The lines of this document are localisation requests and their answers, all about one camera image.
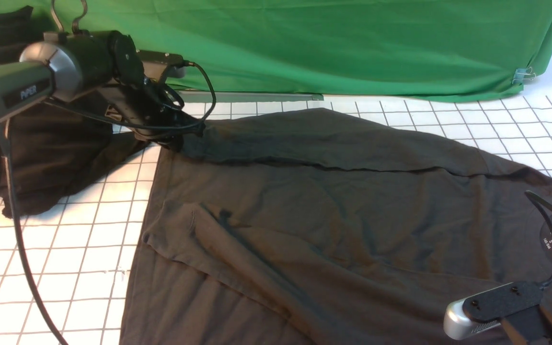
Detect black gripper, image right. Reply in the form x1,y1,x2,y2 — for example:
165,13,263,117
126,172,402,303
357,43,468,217
499,305,552,345

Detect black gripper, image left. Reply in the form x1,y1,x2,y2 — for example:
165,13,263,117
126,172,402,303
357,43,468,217
99,81,206,152

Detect gray long-sleeve top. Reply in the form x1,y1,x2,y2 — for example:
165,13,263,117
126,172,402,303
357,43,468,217
120,109,552,345

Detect gray metal strip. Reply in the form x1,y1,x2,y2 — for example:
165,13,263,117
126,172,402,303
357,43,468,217
178,90,324,103

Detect black clothes pile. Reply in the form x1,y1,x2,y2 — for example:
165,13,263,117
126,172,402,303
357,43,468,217
0,6,148,217

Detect white grid table mat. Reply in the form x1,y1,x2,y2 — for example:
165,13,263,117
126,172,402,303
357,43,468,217
0,60,552,345

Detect silver binder clip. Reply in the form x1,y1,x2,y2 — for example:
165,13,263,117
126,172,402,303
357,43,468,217
512,66,536,85

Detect green backdrop cloth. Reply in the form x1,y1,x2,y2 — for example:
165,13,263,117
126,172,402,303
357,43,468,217
0,0,552,104

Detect wrist camera, image left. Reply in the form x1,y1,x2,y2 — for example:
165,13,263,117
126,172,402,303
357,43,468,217
137,50,186,81

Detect black cable, image left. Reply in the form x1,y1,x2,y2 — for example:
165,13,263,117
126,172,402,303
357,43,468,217
3,60,217,345

